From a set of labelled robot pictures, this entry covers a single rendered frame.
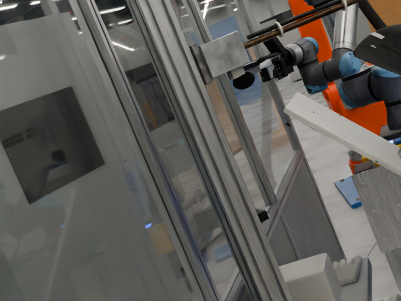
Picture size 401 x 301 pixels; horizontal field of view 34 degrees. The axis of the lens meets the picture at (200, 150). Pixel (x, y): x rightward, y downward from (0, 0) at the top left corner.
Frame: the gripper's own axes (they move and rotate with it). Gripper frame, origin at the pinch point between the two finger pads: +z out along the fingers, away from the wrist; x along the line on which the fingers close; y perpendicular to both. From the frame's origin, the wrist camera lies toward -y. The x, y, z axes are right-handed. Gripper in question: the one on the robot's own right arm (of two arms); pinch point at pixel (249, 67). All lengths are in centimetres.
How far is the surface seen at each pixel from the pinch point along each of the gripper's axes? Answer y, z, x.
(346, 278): 52, 35, -42
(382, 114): 108, -312, 144
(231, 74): -8, 58, -45
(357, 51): -2, 19, -51
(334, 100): 90, -310, 185
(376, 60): 1, 18, -55
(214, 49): -15, 62, -45
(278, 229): 52, 9, -1
